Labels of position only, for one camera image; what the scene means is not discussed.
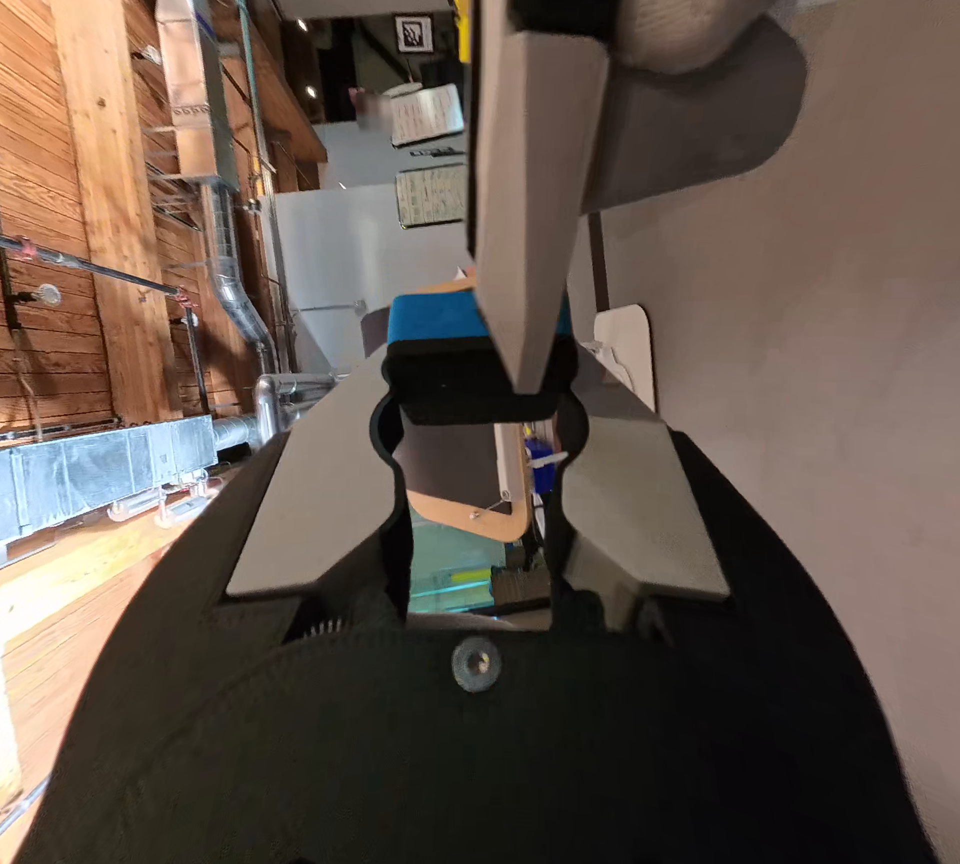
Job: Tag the pipe with red clamps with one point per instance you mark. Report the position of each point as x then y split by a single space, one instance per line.
97 268

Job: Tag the whiteboard with green writing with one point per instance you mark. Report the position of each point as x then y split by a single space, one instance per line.
431 196
431 114

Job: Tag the bare light bulb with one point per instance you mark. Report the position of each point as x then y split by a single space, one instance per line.
48 295

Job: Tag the long silver duct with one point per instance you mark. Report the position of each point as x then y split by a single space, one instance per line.
191 16

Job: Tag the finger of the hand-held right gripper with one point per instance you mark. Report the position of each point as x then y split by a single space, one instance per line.
532 204

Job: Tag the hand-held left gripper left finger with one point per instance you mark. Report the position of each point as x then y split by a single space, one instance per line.
322 504

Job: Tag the blue plastic bin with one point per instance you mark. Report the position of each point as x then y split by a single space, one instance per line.
541 474

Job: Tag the rectangular silver duct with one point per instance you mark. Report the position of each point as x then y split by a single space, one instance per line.
97 474

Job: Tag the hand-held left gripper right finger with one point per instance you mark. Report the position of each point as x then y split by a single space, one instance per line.
637 504

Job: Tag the blue black foam eraser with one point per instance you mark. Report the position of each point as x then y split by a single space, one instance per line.
442 369

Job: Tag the silver pipe elbow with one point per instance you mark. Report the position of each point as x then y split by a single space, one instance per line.
270 399

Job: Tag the wooden ceiling beam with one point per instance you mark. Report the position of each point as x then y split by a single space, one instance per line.
97 129

